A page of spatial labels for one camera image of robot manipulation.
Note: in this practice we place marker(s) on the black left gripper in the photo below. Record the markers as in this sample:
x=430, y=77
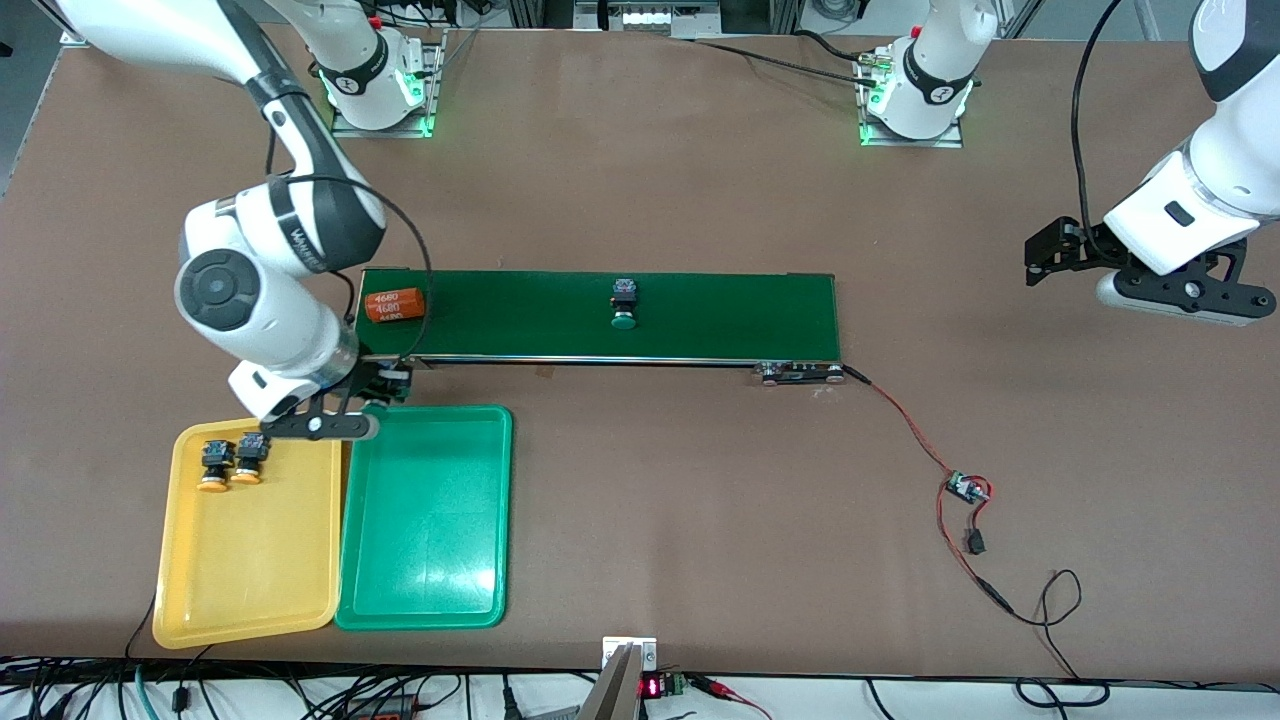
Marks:
x=1094, y=246

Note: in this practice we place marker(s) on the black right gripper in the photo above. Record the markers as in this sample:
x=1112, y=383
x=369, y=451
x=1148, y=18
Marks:
x=372, y=379

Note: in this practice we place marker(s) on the orange 4680 cylinder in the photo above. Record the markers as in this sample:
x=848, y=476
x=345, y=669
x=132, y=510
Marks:
x=395, y=306

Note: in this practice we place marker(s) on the yellow push button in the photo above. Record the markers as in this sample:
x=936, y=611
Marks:
x=211, y=485
x=246, y=476

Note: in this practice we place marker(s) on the green push button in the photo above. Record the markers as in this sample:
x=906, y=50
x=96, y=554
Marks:
x=625, y=320

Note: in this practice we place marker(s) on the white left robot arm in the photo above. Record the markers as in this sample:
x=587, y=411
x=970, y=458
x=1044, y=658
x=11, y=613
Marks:
x=1220, y=170

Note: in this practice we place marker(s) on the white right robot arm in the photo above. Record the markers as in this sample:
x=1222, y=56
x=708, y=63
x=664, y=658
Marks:
x=260, y=310

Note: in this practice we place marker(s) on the green plastic tray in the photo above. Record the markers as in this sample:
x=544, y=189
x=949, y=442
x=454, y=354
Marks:
x=425, y=520

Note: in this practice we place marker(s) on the yellow plastic tray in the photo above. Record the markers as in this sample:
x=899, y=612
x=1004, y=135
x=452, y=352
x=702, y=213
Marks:
x=250, y=560

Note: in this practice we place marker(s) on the small green circuit board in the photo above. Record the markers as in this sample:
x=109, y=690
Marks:
x=968, y=487

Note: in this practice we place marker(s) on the green conveyor belt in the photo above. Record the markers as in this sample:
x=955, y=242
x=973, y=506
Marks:
x=700, y=330

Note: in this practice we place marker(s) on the small black plug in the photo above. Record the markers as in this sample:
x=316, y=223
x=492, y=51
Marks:
x=975, y=543

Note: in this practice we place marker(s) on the red digit display module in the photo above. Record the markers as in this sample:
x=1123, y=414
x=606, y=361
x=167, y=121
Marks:
x=652, y=687

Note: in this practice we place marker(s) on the silver control box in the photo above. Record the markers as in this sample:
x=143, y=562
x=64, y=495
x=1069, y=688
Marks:
x=645, y=18

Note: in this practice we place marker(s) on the red clip lead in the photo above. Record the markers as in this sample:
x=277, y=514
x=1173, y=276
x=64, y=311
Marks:
x=720, y=688

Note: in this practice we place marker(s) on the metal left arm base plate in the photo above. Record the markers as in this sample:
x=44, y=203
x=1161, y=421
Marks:
x=915, y=143

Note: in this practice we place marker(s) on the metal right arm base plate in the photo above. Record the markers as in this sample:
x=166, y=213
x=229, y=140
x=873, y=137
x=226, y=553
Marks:
x=437, y=80

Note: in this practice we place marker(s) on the silver camera stand bracket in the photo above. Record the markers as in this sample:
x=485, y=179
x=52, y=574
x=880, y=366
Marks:
x=610, y=690

